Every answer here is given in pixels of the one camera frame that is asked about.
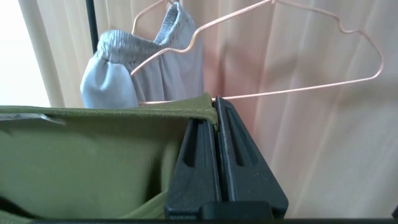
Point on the beige curtain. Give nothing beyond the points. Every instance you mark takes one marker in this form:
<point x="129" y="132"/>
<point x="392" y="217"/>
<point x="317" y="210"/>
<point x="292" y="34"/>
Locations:
<point x="326" y="140"/>

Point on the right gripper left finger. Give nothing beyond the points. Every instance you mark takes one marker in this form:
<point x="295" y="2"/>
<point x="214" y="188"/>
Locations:
<point x="192" y="186"/>

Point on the pale grey shorts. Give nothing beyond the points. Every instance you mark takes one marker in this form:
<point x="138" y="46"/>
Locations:
<point x="109" y="84"/>

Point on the green garment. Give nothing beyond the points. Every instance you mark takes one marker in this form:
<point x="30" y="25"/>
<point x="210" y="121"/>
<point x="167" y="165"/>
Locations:
<point x="77" y="161"/>

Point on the pink clothes hanger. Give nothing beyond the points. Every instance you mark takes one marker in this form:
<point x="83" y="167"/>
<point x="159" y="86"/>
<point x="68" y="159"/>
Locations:
<point x="134" y="25"/>
<point x="311" y="86"/>

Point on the black clothes rack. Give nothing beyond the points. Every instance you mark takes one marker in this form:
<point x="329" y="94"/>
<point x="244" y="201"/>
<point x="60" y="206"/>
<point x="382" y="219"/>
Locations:
<point x="92" y="25"/>

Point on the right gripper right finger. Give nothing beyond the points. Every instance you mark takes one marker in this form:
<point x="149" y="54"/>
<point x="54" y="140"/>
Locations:
<point x="248" y="186"/>

